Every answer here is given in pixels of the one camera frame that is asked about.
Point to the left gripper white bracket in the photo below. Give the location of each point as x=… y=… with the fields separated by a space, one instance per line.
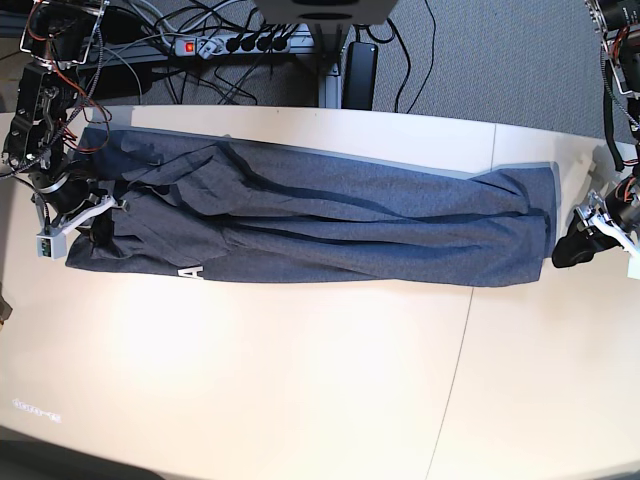
x=603 y=223

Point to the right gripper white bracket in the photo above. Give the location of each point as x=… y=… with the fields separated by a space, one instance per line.
x=92 y=213

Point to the blue-grey T-shirt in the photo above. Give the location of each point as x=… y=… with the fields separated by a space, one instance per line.
x=239 y=211

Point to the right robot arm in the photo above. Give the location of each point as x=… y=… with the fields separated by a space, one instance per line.
x=67 y=49

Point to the white power strip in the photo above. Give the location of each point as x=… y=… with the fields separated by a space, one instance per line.
x=210 y=46

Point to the black power adapter brick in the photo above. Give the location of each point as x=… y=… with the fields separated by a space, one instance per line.
x=360 y=76

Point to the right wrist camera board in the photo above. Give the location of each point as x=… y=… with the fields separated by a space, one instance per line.
x=51 y=246

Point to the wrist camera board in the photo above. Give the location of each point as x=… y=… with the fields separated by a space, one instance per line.
x=633 y=270
x=51 y=246

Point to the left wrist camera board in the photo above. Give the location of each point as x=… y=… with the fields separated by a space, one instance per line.
x=633 y=270

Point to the aluminium table frame post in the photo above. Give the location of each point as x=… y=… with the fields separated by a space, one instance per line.
x=329 y=43

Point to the grey camera mount housing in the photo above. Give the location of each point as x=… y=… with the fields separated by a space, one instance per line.
x=328 y=12

